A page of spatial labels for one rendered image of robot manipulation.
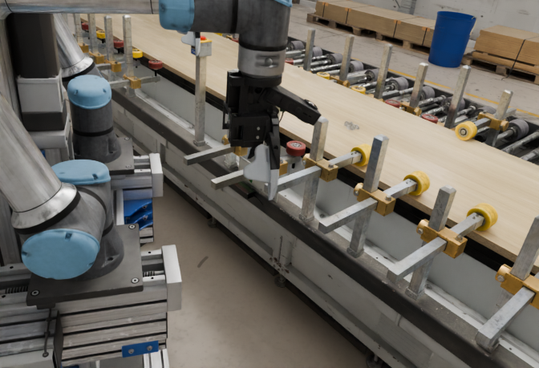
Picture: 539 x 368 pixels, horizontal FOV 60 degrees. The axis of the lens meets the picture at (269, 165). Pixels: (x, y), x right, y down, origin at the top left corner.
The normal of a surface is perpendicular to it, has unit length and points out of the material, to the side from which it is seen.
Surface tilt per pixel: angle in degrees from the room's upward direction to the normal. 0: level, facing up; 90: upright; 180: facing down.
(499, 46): 90
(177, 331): 0
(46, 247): 97
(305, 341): 0
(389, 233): 90
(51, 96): 90
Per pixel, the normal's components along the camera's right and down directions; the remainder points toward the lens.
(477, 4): -0.69, 0.29
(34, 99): 0.28, 0.48
